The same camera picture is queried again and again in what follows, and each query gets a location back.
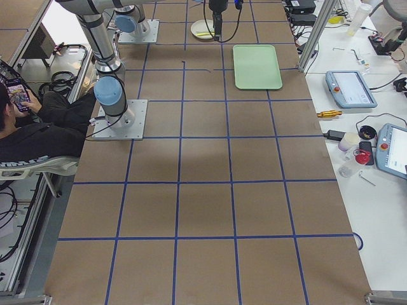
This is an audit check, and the near teach pendant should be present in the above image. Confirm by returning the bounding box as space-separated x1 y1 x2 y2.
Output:
375 123 407 180

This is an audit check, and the white round plate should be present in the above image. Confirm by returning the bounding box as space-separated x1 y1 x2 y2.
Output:
190 20 214 40

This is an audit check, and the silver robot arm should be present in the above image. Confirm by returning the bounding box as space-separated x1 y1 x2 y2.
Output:
58 1 148 129
114 4 150 37

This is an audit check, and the gold metal cylinder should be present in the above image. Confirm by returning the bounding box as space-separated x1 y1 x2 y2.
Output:
317 110 342 118

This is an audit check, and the seated person in black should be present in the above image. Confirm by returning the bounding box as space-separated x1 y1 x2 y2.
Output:
1 85 96 163

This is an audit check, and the white office chair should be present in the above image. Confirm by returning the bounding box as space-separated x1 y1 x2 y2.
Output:
1 156 79 198

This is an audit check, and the black power adapter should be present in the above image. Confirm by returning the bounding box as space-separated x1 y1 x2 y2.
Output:
323 130 345 142

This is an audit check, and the light green tray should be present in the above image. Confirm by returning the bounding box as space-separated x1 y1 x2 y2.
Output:
233 44 283 90

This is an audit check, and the red round lid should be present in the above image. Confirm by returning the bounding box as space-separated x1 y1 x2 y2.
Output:
355 150 371 165

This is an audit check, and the far teach pendant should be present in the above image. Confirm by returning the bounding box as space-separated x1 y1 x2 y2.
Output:
326 71 377 109

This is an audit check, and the aluminium frame post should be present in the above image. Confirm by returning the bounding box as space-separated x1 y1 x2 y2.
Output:
298 0 336 72

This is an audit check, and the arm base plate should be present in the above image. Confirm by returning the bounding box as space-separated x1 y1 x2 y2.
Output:
116 18 160 44
91 99 148 140

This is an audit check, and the smartphone in person's hands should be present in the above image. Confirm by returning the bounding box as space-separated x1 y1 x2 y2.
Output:
5 78 31 112

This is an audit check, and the teach pendant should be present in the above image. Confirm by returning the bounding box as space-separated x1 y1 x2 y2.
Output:
375 123 407 180
326 71 377 109

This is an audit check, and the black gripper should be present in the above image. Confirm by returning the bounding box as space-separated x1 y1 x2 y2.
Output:
209 0 228 41

